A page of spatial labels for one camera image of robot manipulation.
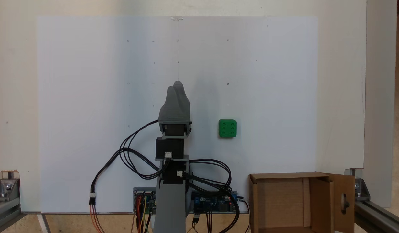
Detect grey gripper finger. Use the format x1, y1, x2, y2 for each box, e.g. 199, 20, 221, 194
159, 86, 177, 112
173, 81, 191, 112

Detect green die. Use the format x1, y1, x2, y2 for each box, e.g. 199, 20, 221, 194
218, 119, 237, 138

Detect blue circuit board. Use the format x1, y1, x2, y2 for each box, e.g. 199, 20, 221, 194
191, 191, 238, 213

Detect open cardboard box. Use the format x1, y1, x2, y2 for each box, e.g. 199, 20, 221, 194
249, 172, 356, 233

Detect black servo cable loop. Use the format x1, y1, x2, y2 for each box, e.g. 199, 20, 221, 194
119, 120, 170, 180

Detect black cable bundle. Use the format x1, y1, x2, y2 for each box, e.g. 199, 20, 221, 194
183, 158, 241, 233

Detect circuit board with coloured wires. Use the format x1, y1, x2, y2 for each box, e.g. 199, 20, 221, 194
133, 187, 156, 215

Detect coloured jumper wires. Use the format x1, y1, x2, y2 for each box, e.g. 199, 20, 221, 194
135, 194, 152, 233

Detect black cable with white connector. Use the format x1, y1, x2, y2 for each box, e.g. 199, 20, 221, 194
89, 147, 161, 206

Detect orange red wire bundle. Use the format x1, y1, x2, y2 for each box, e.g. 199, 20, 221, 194
89, 203, 105, 233

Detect metal corner bracket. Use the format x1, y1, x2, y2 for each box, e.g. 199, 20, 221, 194
0, 171, 21, 199
344, 168, 371, 202

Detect aluminium frame post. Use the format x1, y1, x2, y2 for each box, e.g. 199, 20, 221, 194
0, 197, 23, 233
354, 199, 399, 233

